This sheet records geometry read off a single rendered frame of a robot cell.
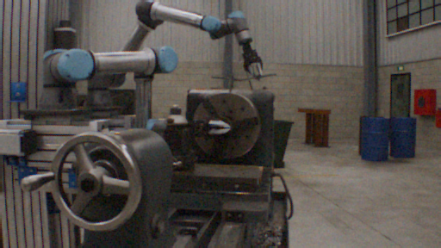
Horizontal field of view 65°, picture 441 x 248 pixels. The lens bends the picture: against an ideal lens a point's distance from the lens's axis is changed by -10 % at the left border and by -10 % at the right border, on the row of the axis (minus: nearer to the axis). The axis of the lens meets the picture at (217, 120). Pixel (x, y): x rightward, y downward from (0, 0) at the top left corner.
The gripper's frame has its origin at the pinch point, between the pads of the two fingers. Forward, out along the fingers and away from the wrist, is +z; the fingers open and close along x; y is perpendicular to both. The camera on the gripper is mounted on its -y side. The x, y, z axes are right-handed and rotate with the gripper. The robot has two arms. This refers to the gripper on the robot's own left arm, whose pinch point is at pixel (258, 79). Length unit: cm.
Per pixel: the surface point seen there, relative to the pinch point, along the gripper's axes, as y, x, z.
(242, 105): 12.9, -10.5, 9.8
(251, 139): 13.0, -11.7, 25.8
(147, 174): 135, -15, 17
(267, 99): -2.7, 0.8, 10.7
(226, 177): 77, -16, 30
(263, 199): 79, -7, 39
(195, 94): -4.0, -33.6, -3.7
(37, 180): 146, -27, 13
